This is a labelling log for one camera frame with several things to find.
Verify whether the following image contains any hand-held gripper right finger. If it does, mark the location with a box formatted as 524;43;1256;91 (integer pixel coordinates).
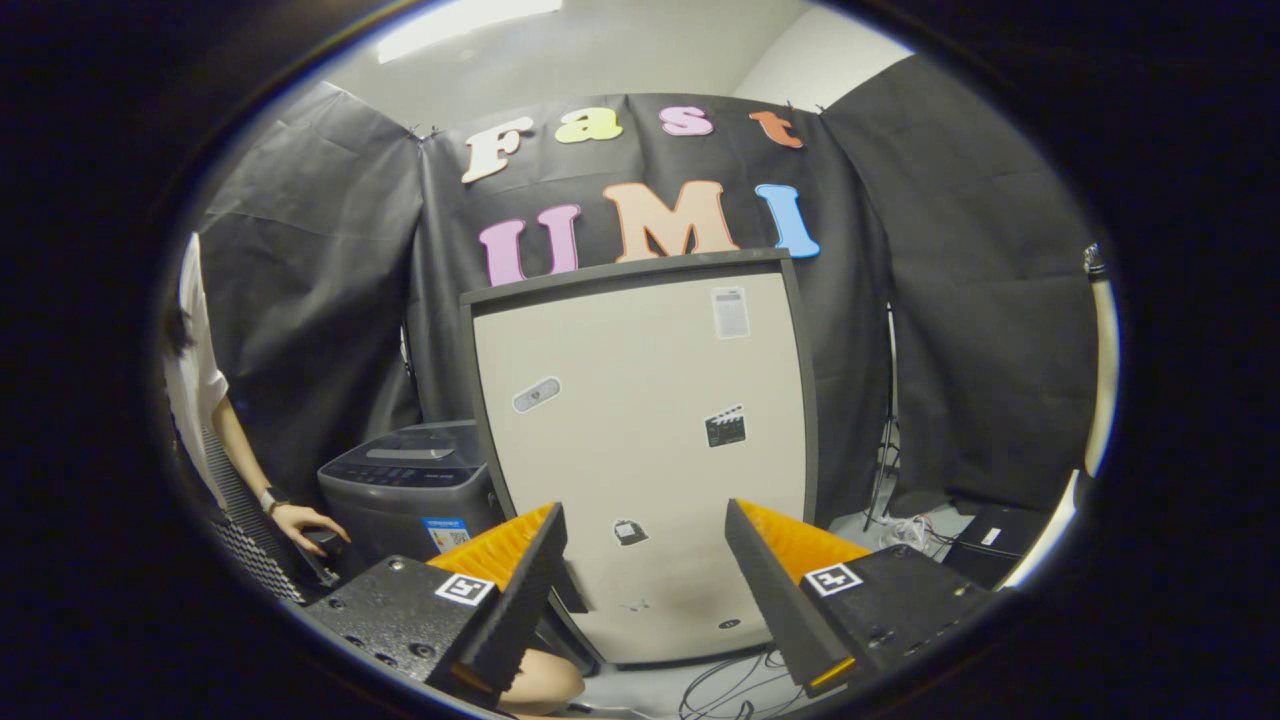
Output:
723;497;994;700

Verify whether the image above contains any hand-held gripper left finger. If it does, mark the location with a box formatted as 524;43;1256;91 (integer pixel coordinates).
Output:
303;502;569;706

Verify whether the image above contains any grey washing machine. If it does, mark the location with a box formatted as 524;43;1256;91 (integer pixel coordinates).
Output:
317;420;503;573

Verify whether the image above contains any grey washing machine lid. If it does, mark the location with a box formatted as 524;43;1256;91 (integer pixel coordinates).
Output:
355;420;489;471

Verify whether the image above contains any black box with white label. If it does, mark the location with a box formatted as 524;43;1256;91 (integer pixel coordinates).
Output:
943;503;1053;589

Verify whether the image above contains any black mesh office chair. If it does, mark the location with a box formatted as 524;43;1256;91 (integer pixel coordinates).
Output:
172;420;349;609

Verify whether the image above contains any black backdrop cloth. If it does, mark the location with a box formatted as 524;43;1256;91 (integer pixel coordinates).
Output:
195;52;1101;516

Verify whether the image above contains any tangle of floor cables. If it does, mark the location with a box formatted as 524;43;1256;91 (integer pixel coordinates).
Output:
678;648;803;720

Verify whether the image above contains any white cable bundle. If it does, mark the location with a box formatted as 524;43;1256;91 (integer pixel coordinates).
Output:
878;512;949;559

